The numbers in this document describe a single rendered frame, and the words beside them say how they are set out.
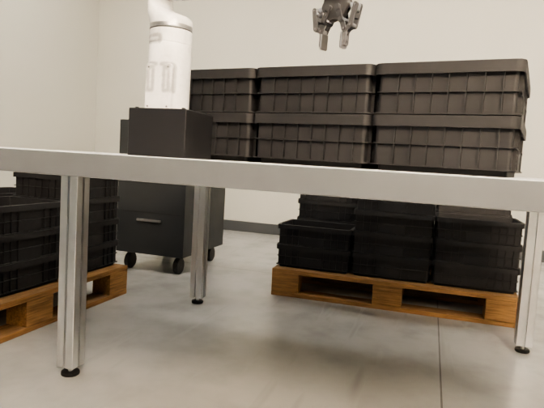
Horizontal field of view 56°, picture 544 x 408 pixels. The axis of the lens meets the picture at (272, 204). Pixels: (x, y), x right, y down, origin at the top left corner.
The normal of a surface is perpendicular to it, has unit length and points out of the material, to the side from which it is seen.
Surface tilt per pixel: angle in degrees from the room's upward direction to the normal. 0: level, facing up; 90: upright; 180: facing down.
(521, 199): 90
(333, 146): 90
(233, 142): 90
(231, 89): 90
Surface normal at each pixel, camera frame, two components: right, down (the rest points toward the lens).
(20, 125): 0.95, 0.08
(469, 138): -0.46, 0.04
